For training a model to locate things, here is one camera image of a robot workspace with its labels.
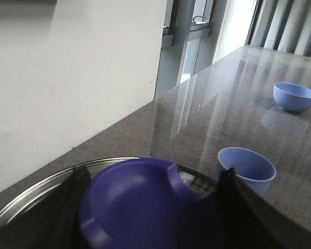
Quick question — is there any light blue bowl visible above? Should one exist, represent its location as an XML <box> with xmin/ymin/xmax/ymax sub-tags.
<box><xmin>273</xmin><ymin>82</ymin><xmax>311</xmax><ymax>113</ymax></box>

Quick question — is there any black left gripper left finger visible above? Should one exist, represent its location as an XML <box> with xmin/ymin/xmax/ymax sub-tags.
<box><xmin>0</xmin><ymin>167</ymin><xmax>91</xmax><ymax>248</ymax></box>

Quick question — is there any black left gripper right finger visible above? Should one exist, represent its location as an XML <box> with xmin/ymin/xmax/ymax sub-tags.
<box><xmin>217</xmin><ymin>169</ymin><xmax>311</xmax><ymax>248</ymax></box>

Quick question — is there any light blue ribbed cup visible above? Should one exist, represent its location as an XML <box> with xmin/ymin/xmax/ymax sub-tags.
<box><xmin>216</xmin><ymin>147</ymin><xmax>277</xmax><ymax>197</ymax></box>

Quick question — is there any grey window frame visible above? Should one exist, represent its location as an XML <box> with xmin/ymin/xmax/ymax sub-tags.
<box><xmin>154</xmin><ymin>0</ymin><xmax>228</xmax><ymax>98</ymax></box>

